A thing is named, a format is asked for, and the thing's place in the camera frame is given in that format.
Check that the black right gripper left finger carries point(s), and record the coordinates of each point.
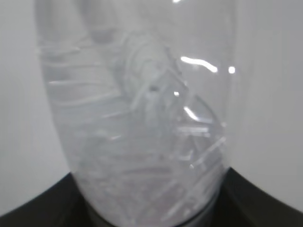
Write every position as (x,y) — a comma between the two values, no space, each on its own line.
(62,205)

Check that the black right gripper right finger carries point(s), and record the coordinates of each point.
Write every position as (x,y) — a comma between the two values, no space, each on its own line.
(242,204)

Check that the Nongfu Spring water bottle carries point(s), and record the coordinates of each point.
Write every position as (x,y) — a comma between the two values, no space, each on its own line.
(139,92)

